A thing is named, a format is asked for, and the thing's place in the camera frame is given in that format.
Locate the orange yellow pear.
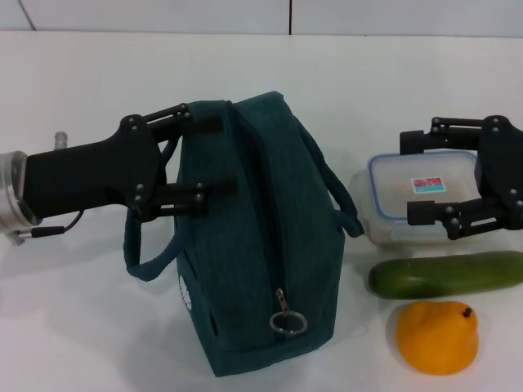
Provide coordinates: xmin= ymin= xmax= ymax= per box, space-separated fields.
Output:
xmin=395 ymin=301 xmax=480 ymax=376

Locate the clear food container blue lid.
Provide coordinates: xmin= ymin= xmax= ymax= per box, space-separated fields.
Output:
xmin=353 ymin=149 xmax=491 ymax=246

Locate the dark teal fabric lunch bag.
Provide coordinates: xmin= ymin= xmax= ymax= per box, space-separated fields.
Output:
xmin=123 ymin=91 xmax=364 ymax=376

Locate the green cucumber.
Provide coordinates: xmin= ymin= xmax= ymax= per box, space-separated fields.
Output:
xmin=368 ymin=250 xmax=523 ymax=300

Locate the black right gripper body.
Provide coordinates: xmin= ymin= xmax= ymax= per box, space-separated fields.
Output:
xmin=472 ymin=114 xmax=523 ymax=229

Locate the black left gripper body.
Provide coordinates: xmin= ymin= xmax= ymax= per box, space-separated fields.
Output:
xmin=25 ymin=114 xmax=168 ymax=225

